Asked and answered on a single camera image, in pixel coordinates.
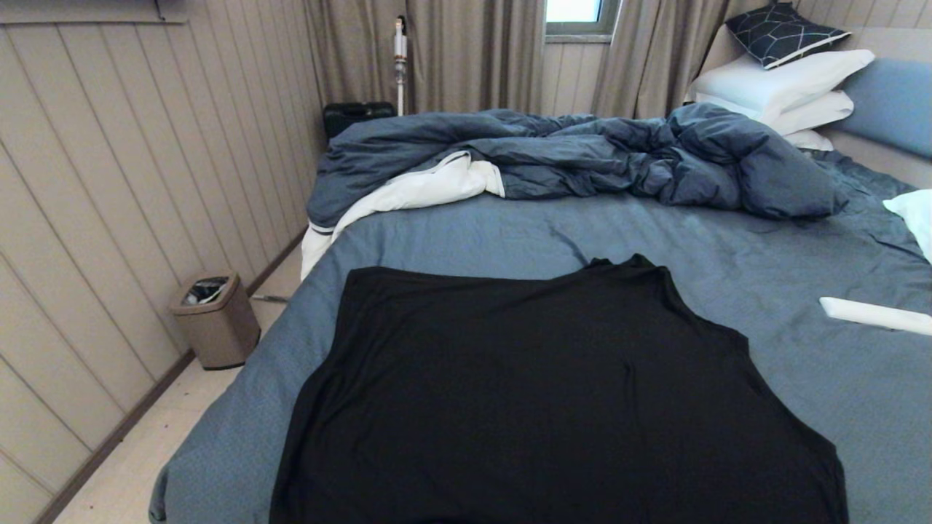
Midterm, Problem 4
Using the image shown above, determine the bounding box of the black moon print T-shirt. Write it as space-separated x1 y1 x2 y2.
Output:
269 253 849 524

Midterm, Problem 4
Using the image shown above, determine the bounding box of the blue bed sheet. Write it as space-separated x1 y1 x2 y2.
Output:
149 149 932 524

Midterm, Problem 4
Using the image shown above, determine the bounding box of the white sheet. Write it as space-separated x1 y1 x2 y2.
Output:
300 151 505 281

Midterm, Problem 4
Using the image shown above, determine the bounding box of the crumpled blue duvet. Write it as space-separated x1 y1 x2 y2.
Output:
306 103 851 228

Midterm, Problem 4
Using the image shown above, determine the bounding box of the black hard case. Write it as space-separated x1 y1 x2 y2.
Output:
323 101 398 139

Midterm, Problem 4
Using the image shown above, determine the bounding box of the white stick vacuum cleaner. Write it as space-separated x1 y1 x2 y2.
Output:
393 15 408 117

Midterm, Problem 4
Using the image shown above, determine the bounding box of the beige curtain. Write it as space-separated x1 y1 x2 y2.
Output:
591 0 765 121
302 0 547 117

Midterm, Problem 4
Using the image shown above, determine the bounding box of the brown trash bin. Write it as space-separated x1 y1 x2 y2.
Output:
169 272 261 370

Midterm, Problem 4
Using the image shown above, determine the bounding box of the black bin liner bag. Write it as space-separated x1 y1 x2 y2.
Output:
182 278 229 306

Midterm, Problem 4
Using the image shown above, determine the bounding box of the grey framed window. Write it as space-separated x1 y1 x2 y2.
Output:
545 0 623 37

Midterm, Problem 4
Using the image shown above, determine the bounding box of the white pillow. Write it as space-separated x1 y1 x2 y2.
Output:
690 49 876 117
695 90 855 137
783 130 835 152

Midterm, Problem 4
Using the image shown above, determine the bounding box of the dark patterned pillow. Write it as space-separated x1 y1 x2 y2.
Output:
725 2 851 71

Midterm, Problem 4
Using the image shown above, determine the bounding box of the white flat strip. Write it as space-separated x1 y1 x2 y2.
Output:
820 297 932 337

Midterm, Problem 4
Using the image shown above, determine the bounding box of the white cloth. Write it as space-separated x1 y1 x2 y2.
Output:
883 189 932 264

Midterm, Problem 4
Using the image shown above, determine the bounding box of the blue headboard cushion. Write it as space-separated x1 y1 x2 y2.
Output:
841 57 932 161

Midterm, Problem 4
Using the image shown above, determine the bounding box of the beige upholstered bed frame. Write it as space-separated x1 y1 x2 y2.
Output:
684 22 932 191

